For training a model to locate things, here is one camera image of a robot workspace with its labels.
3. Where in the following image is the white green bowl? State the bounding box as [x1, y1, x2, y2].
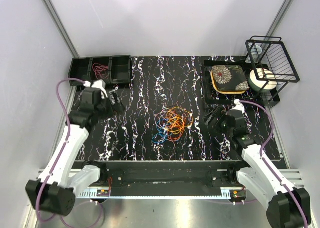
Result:
[248, 68, 278, 92]

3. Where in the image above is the blue cable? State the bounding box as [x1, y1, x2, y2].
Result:
[151, 117, 173, 144]

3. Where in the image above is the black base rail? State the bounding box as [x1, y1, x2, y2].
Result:
[74, 160, 249, 187]

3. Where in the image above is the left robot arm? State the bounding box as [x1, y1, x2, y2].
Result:
[25, 80, 125, 216]

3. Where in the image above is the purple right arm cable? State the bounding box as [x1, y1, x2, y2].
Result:
[237, 100, 310, 228]

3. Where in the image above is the orange cable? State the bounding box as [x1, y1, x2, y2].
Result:
[162, 107, 191, 142]

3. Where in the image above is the black tray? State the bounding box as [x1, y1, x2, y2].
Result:
[201, 60, 280, 107]

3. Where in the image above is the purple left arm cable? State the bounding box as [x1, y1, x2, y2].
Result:
[34, 78, 106, 228]

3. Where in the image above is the black wire dish rack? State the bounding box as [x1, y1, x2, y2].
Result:
[245, 36, 300, 94]

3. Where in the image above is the glass cup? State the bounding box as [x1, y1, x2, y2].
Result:
[245, 43, 263, 63]

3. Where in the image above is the white cable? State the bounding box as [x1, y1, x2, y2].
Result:
[154, 108, 176, 129]

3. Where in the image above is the yellow cable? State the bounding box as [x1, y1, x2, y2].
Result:
[166, 107, 194, 136]

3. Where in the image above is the pink cable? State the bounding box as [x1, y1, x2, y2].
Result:
[92, 62, 110, 79]

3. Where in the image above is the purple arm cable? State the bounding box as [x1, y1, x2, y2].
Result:
[34, 78, 106, 228]
[237, 100, 310, 228]

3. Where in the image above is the floral square plate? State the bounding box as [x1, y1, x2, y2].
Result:
[210, 65, 250, 95]

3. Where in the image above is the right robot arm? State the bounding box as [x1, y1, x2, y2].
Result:
[206, 100, 311, 228]

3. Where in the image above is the black three-compartment bin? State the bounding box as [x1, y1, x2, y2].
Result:
[68, 55, 132, 86]

